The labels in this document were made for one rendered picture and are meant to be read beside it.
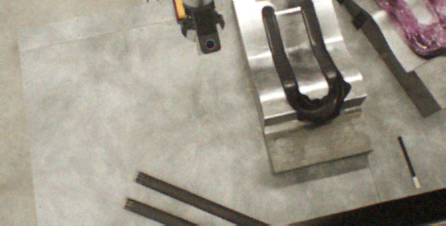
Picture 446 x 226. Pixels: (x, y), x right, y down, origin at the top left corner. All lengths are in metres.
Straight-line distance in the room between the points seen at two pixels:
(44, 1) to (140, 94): 1.26
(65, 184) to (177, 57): 0.46
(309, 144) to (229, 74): 0.30
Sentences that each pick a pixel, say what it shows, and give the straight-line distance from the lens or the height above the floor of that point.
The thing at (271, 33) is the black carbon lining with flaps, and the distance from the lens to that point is 1.23.
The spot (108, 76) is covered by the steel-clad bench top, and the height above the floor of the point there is 0.80.
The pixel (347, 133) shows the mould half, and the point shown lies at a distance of 1.20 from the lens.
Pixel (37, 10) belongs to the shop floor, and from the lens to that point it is 2.43.
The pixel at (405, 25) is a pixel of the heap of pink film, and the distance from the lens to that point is 1.28.
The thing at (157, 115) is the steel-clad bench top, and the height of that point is 0.80.
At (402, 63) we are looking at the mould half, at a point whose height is 0.87.
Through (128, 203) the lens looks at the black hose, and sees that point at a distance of 1.20.
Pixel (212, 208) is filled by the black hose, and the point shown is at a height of 0.88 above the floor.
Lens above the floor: 2.00
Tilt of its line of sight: 75 degrees down
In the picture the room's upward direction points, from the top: 3 degrees counter-clockwise
